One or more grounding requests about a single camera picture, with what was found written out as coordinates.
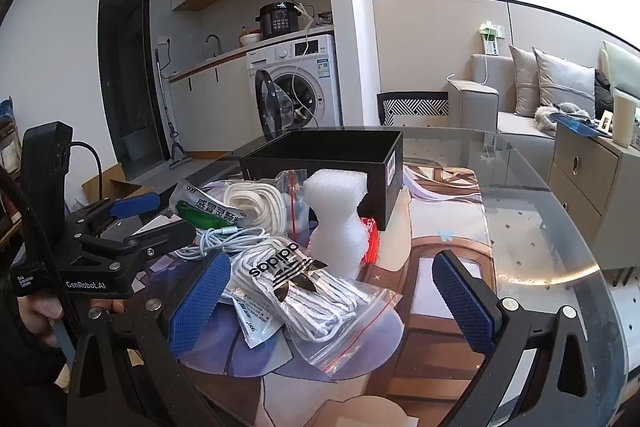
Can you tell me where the beige sofa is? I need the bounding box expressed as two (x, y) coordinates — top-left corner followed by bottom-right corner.
(446, 54), (640, 150)

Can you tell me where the kitchen counter with cabinets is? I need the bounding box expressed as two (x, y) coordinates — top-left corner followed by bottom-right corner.
(167, 24), (335, 158)

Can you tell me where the printed table mat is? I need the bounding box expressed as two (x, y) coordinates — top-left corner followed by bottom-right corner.
(135, 162), (501, 427)

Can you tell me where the white washing machine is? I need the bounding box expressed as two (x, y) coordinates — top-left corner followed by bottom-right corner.
(246, 34), (343, 141)

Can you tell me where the beige sideboard cabinet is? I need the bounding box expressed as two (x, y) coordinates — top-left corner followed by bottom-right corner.
(547, 117), (640, 270)

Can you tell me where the bag of white shoelaces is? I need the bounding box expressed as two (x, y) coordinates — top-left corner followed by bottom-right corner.
(224, 234), (405, 380)

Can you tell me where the green white medicine packet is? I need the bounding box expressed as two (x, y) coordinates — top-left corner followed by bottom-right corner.
(169, 179), (246, 230)

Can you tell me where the white charging cable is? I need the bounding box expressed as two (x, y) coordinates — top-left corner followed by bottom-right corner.
(446, 52), (492, 85)

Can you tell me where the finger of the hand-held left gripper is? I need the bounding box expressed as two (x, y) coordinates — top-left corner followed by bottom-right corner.
(67, 193), (161, 240)
(70, 221), (198, 275)

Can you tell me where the grey satin pillow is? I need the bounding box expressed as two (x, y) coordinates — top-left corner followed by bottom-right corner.
(509, 44), (543, 118)
(532, 47), (598, 120)

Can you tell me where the person's left hand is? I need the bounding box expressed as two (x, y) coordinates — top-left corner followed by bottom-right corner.
(17, 294), (126, 348)

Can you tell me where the grey furry cloth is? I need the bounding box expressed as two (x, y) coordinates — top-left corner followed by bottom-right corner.
(534, 102), (581, 131)

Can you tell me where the white usb cable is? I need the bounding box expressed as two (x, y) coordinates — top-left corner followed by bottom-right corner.
(175, 227), (268, 264)

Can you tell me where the black pressure cooker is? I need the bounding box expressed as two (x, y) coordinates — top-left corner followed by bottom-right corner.
(257, 2), (301, 40)

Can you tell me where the thick black braided cable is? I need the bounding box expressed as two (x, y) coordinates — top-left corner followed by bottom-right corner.
(0, 172), (81, 348)

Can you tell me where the red white glue packet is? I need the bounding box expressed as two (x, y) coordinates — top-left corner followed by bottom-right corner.
(360, 214), (382, 265)

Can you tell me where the dark glass door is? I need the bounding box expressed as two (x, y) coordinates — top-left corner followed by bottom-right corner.
(97, 0), (168, 168)

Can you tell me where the light green cushion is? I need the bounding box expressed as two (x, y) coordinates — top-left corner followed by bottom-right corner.
(600, 39), (640, 98)

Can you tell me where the white foam piece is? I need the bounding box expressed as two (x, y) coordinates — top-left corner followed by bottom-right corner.
(304, 168), (371, 282)

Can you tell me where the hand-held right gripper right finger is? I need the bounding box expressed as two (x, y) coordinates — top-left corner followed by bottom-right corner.
(432, 249), (596, 427)

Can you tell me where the white wall power strip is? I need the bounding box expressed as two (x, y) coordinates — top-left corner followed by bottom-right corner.
(477, 22), (505, 55)

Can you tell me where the person's left forearm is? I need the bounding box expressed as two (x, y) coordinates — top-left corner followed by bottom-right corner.
(0, 322), (71, 427)

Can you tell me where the black garment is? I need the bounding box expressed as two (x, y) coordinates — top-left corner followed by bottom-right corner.
(594, 69), (615, 118)

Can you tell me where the black rectangular box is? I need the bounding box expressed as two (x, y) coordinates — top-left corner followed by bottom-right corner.
(239, 129), (405, 232)

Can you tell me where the black white patterned chair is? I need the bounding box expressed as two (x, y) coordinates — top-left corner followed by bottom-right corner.
(376, 92), (450, 128)

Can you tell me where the bag of thick white rope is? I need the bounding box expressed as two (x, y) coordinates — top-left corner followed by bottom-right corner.
(222, 169), (307, 238)

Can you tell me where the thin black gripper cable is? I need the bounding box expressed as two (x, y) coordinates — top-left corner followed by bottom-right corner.
(70, 141), (105, 205)

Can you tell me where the small white sachet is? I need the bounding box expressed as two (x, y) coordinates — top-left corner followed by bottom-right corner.
(232, 294), (281, 349)

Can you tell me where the cream cylinder candle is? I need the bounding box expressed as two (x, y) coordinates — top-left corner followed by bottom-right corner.
(612, 89), (637, 148)

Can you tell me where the grey bucket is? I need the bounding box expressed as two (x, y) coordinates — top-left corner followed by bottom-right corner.
(122, 132), (151, 160)

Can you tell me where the blue plastic packet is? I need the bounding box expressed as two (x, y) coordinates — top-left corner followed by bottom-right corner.
(556, 114), (613, 138)

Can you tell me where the white hanging power cord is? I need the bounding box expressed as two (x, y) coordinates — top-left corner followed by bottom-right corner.
(292, 2), (321, 118)

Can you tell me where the open cardboard box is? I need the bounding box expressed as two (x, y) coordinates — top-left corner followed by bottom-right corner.
(81, 162), (156, 208)

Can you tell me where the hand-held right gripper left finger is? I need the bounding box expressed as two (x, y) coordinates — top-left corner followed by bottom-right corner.
(67, 249), (233, 427)

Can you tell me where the flat floor mop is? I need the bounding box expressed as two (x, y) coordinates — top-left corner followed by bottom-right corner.
(154, 48), (193, 172)

